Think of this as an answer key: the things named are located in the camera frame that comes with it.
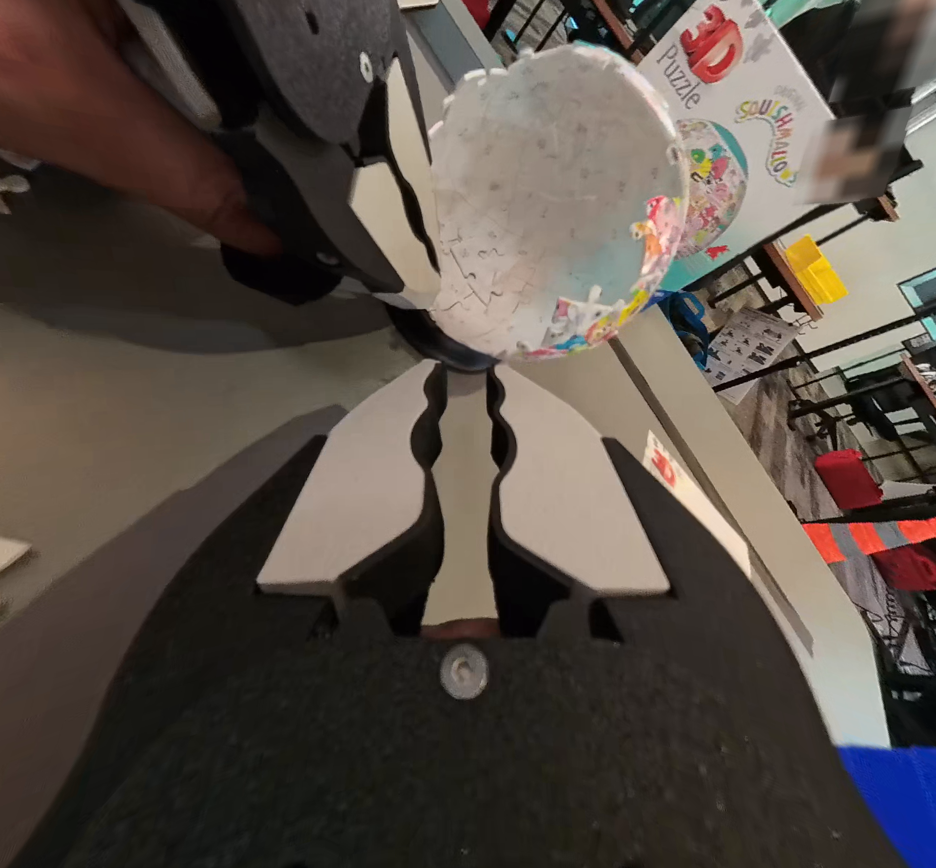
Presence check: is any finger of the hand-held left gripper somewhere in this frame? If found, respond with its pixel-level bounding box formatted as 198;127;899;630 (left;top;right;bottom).
385;61;438;228
347;158;441;300

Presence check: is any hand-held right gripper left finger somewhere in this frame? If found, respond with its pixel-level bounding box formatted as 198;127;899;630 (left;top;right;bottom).
256;361;447;638

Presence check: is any row of white puzzle pieces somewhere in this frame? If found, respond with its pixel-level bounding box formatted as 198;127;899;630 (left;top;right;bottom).
0;149;39;576

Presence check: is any colourful puzzle box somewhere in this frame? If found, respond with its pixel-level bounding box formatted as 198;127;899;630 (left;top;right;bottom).
644;0;843;296

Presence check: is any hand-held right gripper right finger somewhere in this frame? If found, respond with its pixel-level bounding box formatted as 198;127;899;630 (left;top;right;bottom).
486;365;674;641

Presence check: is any yellow storage box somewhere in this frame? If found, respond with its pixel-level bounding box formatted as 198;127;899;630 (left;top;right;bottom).
781;234;851;307

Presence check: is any red cloth bag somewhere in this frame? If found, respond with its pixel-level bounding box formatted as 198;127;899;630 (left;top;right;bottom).
812;447;936;594

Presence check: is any person's left hand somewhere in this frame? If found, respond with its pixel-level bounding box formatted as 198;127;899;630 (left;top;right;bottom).
0;0;288;257

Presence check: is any blue plastic bin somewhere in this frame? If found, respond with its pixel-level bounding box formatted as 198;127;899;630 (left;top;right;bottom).
834;744;936;868

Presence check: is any colourful puzzle ball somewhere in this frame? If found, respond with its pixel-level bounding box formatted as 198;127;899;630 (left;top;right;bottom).
425;42;691;364

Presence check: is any black ball stand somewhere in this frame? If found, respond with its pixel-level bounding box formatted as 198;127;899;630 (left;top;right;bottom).
388;305;498;375

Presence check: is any white puzzle leaflet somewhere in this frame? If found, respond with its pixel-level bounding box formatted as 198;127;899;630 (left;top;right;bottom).
641;430;756;579

